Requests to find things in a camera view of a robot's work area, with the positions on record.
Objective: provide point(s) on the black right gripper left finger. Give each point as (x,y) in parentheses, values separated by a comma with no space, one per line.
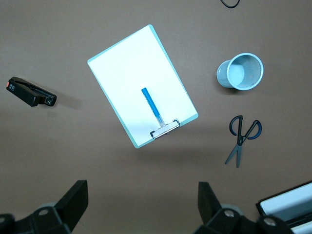
(70,204)

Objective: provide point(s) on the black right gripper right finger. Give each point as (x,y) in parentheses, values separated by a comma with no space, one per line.
(212,212)

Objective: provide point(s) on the blue marker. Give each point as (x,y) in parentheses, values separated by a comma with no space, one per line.
(150,101)

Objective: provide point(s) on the black tray with white paper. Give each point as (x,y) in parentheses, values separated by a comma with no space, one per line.
(282,202)

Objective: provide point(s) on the light blue clipboard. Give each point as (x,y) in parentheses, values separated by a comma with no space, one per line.
(165,130)

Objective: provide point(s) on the black stapler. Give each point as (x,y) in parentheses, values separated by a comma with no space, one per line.
(24,93)

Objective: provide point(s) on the light blue mesh pen cup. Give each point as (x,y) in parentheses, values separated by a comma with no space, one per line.
(243,72)

